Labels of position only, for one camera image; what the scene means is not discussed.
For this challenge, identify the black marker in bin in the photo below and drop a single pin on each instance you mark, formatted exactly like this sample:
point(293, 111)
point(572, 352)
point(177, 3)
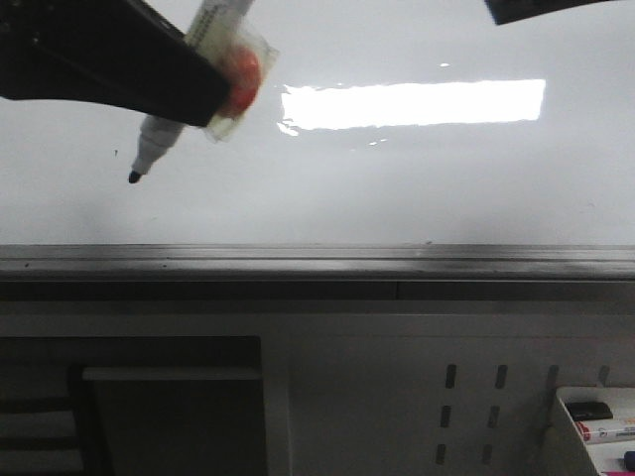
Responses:
point(585, 411)

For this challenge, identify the white slotted pegboard panel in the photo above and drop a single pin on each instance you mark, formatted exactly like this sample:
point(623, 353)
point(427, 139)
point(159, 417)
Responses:
point(434, 391)

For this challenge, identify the red-capped white marker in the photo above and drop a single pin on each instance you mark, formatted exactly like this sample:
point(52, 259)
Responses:
point(601, 431)

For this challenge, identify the white glossy whiteboard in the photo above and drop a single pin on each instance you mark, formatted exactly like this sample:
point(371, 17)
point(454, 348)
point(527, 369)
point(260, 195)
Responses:
point(389, 122)

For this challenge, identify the white black-tipped whiteboard marker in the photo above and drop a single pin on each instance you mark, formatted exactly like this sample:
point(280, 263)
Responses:
point(221, 34)

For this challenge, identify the grey aluminium marker tray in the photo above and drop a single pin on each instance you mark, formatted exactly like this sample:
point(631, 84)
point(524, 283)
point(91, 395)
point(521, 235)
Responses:
point(428, 262)

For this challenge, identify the blue marker in bin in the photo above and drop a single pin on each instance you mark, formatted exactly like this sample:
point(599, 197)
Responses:
point(627, 461)

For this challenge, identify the white plastic storage bin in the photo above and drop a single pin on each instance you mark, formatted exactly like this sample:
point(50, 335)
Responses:
point(564, 452)

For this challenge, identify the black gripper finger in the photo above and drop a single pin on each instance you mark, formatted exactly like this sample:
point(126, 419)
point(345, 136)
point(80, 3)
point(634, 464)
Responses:
point(505, 12)
point(117, 53)

